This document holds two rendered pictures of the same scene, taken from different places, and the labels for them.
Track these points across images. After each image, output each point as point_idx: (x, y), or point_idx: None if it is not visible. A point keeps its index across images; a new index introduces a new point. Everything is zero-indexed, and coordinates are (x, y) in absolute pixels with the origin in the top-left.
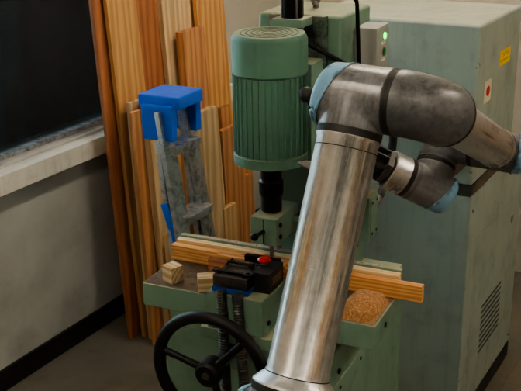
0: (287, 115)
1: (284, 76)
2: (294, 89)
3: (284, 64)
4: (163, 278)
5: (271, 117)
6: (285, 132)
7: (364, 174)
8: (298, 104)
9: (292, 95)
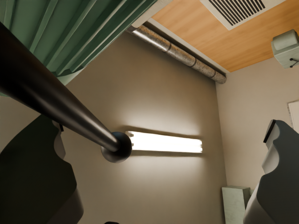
0: (102, 29)
1: (70, 74)
2: (53, 61)
3: (64, 81)
4: None
5: (134, 21)
6: (142, 3)
7: None
8: (48, 38)
9: (63, 55)
